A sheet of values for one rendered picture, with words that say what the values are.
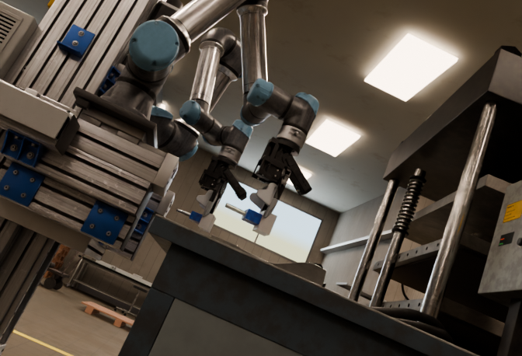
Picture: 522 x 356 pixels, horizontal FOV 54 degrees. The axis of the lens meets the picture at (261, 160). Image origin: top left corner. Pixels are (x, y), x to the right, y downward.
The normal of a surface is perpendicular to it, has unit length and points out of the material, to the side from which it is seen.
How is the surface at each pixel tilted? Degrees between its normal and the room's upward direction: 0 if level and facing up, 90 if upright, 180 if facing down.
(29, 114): 90
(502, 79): 90
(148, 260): 90
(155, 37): 97
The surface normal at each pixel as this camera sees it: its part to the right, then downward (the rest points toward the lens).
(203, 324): 0.07, -0.29
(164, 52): 0.22, -0.10
